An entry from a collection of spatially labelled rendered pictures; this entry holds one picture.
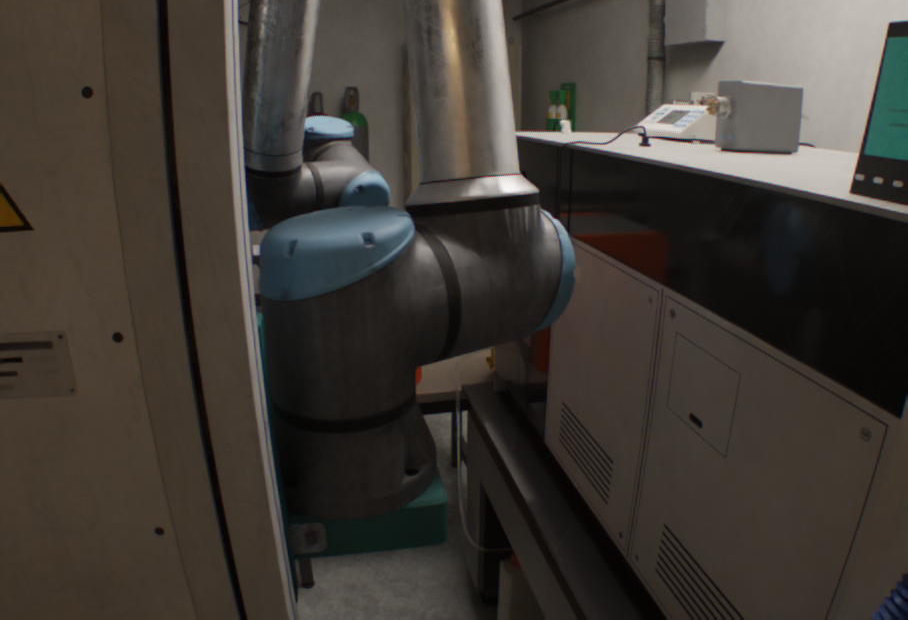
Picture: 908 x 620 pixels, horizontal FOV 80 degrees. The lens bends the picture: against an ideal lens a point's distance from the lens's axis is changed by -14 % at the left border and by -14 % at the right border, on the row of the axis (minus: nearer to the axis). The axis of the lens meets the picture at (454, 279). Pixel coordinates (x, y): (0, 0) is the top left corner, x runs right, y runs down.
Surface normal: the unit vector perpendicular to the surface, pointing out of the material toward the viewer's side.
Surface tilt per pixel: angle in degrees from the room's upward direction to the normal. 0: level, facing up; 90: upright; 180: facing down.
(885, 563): 90
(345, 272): 85
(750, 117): 90
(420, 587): 0
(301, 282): 85
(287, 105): 111
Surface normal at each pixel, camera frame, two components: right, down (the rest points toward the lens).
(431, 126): -0.66, 0.17
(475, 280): 0.53, -0.18
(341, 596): 0.00, -0.96
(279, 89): 0.28, 0.58
